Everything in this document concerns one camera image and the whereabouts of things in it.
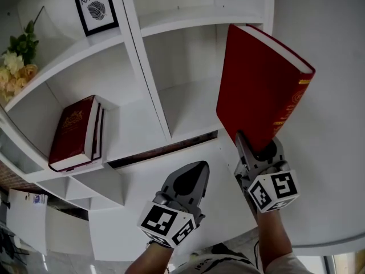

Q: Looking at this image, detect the thick dark red book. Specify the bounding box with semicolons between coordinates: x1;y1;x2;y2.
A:
47;94;99;172

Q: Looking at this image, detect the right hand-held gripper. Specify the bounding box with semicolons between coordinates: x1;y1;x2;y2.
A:
234;131;300;213

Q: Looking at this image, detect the black framed leaf picture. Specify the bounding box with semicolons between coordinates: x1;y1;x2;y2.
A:
71;0;120;37

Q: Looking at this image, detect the white desk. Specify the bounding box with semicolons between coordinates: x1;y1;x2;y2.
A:
88;130;274;262

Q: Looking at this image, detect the white shelf unit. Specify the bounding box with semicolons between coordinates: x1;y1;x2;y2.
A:
0;0;276;211

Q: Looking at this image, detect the yellow artificial flower bouquet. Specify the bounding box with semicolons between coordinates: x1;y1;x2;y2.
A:
0;6;40;104

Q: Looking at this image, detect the person's left forearm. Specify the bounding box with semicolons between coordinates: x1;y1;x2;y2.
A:
125;241;175;274

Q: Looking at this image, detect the black framed window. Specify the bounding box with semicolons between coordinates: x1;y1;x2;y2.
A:
323;249;365;274

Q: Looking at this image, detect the bright red hardcover book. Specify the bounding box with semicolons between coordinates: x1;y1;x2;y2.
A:
216;23;317;153

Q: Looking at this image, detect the person's white shirt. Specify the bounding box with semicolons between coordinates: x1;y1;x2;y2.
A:
168;251;314;274

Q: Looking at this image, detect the white ribbed-glass cabinet door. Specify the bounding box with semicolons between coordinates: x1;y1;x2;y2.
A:
0;104;45;182

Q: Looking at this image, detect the person's right forearm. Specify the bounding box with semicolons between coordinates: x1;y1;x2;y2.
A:
255;208;297;272

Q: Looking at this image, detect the white box with label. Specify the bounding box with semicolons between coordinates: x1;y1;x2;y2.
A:
5;188;92;256

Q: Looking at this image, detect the blue logo white card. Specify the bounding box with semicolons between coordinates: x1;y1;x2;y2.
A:
31;194;49;206

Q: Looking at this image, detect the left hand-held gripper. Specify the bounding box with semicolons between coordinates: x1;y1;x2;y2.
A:
136;160;210;248

